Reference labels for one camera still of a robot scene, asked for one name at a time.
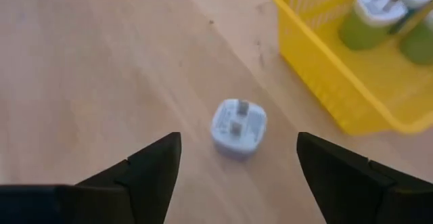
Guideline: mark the yellow plastic basket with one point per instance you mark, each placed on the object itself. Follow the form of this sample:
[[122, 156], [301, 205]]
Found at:
[[338, 92]]

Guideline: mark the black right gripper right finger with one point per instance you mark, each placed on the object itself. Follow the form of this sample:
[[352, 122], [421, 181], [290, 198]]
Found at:
[[358, 197]]

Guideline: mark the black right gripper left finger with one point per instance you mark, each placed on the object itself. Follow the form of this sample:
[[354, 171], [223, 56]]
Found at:
[[135, 197]]

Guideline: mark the green USB wall charger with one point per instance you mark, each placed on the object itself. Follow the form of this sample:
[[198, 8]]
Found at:
[[362, 34]]

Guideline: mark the purple USB wall charger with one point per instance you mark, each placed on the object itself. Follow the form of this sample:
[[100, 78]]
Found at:
[[238, 129]]

